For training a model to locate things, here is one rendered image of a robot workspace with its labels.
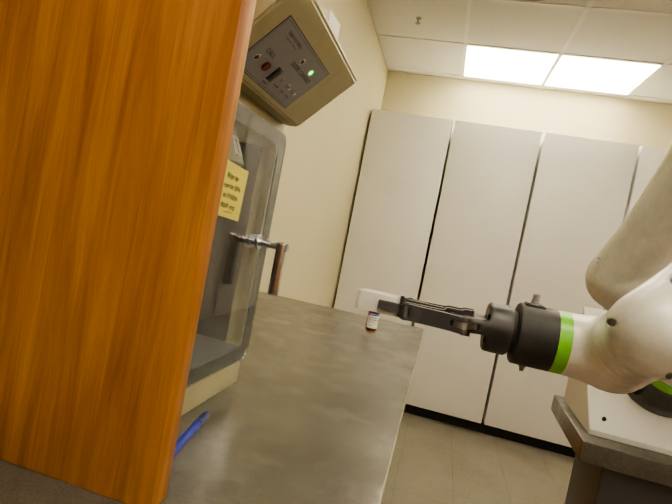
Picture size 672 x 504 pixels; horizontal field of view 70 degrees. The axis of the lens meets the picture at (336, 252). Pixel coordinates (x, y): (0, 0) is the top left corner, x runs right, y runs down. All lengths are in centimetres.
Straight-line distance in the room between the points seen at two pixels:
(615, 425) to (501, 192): 265
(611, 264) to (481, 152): 267
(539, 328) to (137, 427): 53
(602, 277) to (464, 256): 256
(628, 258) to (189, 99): 85
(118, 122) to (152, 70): 6
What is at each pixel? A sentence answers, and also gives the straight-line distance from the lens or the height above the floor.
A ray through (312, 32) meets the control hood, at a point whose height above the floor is 149.
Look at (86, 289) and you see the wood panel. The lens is 55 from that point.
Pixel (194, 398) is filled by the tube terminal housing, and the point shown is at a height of 96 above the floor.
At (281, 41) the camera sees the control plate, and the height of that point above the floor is 146.
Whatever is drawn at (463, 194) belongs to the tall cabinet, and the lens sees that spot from 364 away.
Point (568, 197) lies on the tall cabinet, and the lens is 372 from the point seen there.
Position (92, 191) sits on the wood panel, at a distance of 55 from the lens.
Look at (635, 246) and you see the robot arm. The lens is 106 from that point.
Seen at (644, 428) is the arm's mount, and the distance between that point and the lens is 120.
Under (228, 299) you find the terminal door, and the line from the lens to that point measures 77.
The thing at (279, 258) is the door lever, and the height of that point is 118.
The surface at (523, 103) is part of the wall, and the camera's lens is 427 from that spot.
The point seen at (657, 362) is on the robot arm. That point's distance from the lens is 66.
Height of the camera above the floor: 124
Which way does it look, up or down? 3 degrees down
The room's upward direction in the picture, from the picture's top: 11 degrees clockwise
